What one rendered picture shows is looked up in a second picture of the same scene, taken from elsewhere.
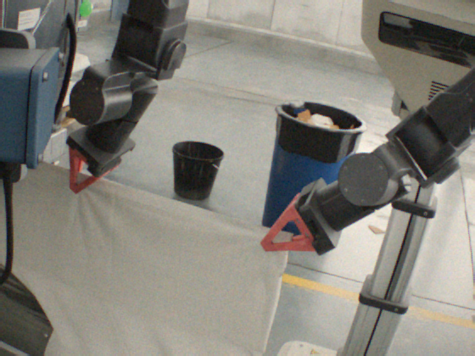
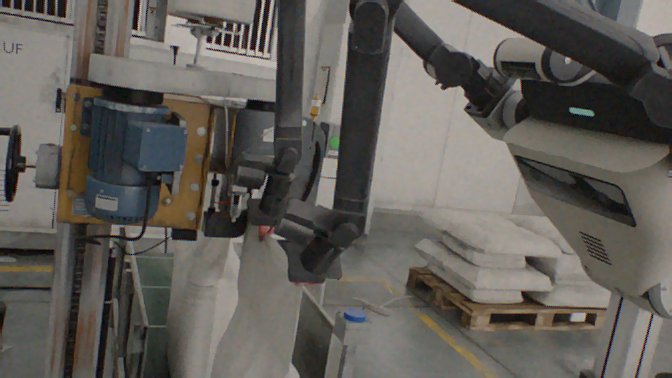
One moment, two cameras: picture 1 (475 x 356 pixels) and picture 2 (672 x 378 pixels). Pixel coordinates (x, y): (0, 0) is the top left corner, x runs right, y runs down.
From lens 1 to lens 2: 1.02 m
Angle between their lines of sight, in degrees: 53
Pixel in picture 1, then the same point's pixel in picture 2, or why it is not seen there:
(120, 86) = (256, 168)
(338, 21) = not seen: outside the picture
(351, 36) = not seen: outside the picture
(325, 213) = (301, 255)
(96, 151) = (256, 210)
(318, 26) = not seen: outside the picture
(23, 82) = (139, 130)
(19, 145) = (136, 158)
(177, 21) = (291, 136)
